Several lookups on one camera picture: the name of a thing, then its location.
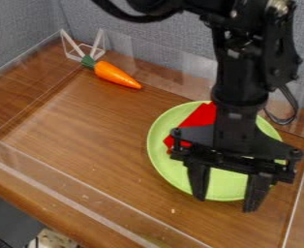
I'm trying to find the black cable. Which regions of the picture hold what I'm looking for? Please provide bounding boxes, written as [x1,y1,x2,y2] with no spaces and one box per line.
[262,85,300,126]

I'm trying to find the orange toy carrot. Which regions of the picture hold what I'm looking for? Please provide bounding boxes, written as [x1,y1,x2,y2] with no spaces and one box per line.
[81,55,142,89]

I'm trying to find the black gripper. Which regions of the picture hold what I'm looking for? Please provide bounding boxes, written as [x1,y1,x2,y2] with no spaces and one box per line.
[170,104,302,212]

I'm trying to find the green round plate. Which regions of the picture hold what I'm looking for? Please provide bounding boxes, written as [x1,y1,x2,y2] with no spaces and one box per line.
[146,100,286,202]

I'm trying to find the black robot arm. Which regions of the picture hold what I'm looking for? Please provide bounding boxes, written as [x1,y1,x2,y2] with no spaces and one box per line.
[92,0,302,212]

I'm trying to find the clear acrylic enclosure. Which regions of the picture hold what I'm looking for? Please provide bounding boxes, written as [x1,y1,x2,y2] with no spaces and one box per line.
[0,33,304,248]

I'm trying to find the red block object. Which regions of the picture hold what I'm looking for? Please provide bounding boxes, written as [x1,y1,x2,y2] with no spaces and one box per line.
[161,101,218,155]

